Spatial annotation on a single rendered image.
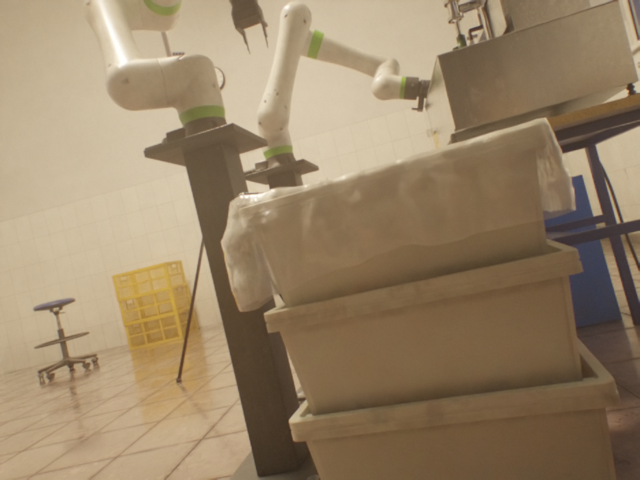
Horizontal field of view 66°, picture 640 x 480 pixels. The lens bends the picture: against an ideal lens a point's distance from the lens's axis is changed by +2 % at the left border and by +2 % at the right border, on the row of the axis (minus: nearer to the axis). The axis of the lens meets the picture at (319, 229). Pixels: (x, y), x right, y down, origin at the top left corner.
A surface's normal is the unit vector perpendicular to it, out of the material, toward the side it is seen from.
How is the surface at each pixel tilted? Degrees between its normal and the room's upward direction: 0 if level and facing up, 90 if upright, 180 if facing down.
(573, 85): 90
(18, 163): 90
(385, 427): 90
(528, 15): 90
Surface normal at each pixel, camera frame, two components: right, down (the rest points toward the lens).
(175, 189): -0.15, 0.00
